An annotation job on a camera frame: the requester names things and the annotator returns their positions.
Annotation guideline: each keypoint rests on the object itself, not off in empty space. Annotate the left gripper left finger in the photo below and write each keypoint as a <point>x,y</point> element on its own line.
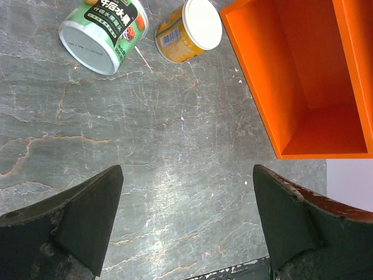
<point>65,236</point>

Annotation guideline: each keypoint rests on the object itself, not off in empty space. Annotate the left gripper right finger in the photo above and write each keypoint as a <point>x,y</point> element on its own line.
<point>308,235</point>

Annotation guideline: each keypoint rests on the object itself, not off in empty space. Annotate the orange shelf cabinet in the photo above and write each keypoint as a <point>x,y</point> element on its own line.
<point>308,65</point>

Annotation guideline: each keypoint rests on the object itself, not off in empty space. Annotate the green label can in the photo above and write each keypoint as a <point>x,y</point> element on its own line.
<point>100,34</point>

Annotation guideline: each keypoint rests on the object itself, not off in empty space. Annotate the white lid yellow can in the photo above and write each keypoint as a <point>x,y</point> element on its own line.
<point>191,29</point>

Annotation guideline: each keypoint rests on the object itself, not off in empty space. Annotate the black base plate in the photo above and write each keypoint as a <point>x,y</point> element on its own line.
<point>255,269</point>

